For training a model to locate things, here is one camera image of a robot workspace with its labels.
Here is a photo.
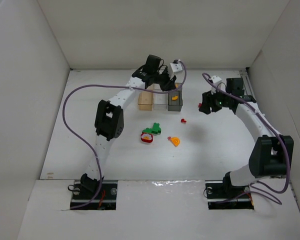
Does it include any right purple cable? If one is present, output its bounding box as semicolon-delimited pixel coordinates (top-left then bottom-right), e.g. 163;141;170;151
202;72;290;206

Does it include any orange quarter-round lego piece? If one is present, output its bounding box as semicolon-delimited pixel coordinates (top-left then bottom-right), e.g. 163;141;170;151
170;137;181;147

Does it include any purple cable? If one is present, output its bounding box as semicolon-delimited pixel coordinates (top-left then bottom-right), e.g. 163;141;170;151
62;59;188;210
202;72;290;206

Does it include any orange curved lego piece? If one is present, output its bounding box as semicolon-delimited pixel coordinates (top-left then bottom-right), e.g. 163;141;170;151
171;95;179;101

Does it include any amber transparent bin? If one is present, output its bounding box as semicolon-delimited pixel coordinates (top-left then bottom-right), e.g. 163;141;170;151
138;91;154;111

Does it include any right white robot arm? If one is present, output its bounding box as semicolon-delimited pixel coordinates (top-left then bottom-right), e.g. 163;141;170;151
199;73;294;194

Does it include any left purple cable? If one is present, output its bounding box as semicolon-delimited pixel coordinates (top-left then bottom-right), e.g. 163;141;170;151
62;59;188;210

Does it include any grey transparent bin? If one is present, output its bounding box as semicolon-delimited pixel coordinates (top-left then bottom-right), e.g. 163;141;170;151
167;87;183;112

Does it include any aluminium rail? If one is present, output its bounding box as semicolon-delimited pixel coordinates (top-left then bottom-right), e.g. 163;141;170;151
239;69;254;96

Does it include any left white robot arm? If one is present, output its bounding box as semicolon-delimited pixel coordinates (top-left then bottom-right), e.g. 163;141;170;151
80;54;184;194

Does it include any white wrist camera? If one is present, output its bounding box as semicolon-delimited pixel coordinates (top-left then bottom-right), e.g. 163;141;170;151
209;75;222;88
168;59;183;78

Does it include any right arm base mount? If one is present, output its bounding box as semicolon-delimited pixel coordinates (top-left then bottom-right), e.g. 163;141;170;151
203;180;254;210

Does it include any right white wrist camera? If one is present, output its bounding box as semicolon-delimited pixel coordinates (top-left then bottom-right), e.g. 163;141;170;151
209;75;222;88

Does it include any red flower lego piece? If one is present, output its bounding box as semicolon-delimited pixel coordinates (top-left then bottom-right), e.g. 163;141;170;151
140;132;154;144

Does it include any clear transparent bin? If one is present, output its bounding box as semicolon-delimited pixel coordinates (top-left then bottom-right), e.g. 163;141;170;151
153;84;168;111

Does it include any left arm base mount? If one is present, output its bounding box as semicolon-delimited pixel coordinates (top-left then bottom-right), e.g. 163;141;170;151
67;180;118;211

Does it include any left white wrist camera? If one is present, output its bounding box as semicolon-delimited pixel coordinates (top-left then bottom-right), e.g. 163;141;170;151
168;59;183;78

